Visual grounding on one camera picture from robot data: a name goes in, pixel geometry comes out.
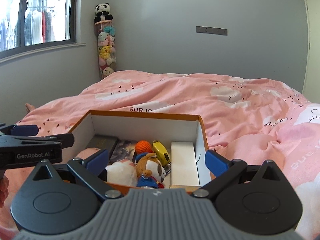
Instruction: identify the pink mini backpack pouch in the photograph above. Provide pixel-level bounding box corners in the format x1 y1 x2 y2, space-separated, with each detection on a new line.
76 147 100 160

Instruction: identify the dark grey gift box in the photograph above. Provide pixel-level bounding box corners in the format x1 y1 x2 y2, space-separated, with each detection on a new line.
86 135 119 154

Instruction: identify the yellow tape measure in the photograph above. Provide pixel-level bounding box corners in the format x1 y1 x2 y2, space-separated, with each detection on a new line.
152 140 170 167

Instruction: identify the hanging plush toy net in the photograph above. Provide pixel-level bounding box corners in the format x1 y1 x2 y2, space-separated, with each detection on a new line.
94 20 117 79

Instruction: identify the white rectangular box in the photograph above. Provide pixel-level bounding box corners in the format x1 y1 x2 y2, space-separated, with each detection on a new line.
171 141 200 186

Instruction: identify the orange cardboard storage box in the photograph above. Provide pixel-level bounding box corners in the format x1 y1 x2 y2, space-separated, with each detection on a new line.
62 110 214 192

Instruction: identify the grey wall socket strip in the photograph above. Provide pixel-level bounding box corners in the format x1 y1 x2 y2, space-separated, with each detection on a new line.
196 26 228 36

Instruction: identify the white wardrobe edge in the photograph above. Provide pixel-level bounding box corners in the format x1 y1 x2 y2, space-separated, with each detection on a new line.
303 0 319 103

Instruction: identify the orange knitted ball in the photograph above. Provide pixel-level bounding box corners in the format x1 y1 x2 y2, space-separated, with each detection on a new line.
135 140 153 154

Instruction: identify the panda plush toy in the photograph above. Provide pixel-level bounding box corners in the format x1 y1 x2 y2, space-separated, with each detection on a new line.
94 3 113 23

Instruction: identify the pink patterned duvet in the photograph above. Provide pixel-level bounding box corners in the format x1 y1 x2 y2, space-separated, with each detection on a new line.
0 69 320 240

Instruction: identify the brown fox plush blue outfit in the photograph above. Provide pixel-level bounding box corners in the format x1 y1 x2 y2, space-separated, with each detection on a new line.
136 153 165 189

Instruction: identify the white pink striped bunny plush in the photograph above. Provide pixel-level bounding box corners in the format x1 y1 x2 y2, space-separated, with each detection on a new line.
105 159 138 187

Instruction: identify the left hand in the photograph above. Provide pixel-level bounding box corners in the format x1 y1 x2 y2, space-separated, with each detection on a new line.
0 176 9 208

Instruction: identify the window with dark frame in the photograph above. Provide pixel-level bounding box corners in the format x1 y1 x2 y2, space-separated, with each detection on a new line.
1 0 77 62

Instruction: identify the dark illustrated card box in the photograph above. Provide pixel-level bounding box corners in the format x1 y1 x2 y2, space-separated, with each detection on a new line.
110 140 137 164

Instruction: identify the bare foot on bed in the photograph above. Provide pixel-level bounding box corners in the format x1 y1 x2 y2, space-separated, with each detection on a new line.
25 103 36 113

